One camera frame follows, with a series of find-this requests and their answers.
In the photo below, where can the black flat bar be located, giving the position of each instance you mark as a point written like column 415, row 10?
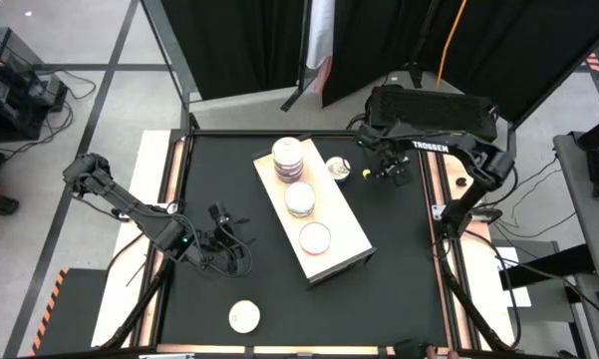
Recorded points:
column 553, row 266

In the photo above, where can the grey side table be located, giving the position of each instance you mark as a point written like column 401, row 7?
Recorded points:
column 593, row 234

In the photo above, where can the pale yellow tape tag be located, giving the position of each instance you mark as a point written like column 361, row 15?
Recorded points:
column 366, row 173

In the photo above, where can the black tripod stand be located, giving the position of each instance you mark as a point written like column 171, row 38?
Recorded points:
column 416, row 75

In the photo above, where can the black mesh equipment box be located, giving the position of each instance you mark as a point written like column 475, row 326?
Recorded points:
column 428, row 107

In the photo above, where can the orange black hazard tape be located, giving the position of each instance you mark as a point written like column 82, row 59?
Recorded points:
column 593, row 61

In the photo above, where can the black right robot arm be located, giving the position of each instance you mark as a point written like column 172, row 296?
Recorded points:
column 458, row 144

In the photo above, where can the black curtain frame bar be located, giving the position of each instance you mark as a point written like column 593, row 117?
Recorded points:
column 511, row 132

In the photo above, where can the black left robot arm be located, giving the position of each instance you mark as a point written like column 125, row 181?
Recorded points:
column 129, row 209

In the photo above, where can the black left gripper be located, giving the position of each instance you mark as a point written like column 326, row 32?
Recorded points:
column 219, row 244

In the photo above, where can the black mat hazard stripe edge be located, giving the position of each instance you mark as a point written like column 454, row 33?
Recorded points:
column 75, row 314

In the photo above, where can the dark handheld object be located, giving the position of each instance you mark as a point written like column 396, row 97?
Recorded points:
column 408, row 350

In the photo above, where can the wide black curtain panel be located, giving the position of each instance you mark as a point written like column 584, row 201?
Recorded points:
column 518, row 50

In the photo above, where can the black table mat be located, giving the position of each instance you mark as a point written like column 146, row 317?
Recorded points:
column 329, row 309

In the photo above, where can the red label plain-lid can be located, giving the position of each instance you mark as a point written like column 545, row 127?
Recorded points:
column 315, row 238

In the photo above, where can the black table frame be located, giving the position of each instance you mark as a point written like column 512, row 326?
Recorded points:
column 279, row 353

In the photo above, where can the white paper sheet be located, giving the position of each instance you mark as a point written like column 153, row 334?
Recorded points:
column 522, row 298

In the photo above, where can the light wooden board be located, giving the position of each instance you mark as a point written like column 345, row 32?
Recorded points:
column 341, row 219

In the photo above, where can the black diagonal support strut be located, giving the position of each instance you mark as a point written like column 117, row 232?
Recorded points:
column 480, row 321
column 137, row 303

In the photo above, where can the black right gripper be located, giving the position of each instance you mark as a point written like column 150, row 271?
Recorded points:
column 389, row 158

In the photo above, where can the grey metal beam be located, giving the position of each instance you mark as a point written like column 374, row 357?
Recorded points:
column 168, row 45

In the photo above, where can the silver metal bracket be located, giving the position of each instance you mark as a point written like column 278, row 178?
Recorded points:
column 438, row 210

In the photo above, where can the black equipment cart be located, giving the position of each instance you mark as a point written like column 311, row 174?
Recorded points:
column 10, row 95

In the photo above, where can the black curtain stand foot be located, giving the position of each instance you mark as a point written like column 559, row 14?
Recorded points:
column 293, row 97

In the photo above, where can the small black knob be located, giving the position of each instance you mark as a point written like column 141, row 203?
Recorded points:
column 461, row 181

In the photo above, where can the person's hand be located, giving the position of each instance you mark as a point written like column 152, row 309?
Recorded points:
column 441, row 353

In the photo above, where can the white pink cloth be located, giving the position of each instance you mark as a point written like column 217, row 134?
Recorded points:
column 321, row 35

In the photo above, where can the green label light tuna can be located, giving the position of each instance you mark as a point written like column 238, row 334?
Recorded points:
column 300, row 216
column 300, row 197

